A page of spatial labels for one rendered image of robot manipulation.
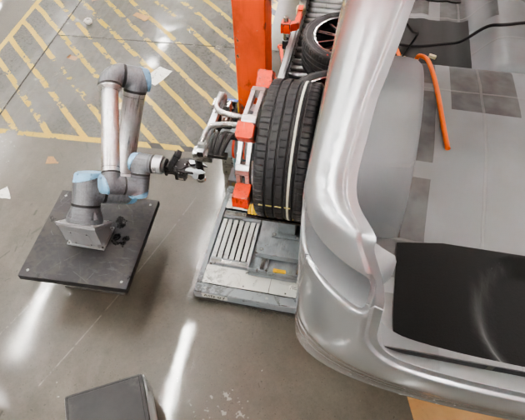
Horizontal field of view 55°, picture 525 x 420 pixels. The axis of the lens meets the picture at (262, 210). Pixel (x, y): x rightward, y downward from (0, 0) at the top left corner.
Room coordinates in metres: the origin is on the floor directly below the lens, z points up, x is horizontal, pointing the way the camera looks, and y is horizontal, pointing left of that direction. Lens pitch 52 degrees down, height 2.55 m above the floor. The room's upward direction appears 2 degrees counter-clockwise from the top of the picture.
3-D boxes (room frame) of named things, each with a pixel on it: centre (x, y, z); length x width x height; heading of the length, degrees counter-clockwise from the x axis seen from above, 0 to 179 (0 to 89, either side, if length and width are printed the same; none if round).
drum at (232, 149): (1.76, 0.09, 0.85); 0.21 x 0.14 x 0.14; 77
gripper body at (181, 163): (1.66, 0.41, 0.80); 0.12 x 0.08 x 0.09; 77
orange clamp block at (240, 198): (1.43, 0.09, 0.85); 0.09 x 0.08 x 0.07; 167
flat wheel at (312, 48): (3.19, -0.66, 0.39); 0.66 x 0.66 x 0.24
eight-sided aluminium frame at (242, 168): (1.74, 0.02, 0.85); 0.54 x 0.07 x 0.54; 167
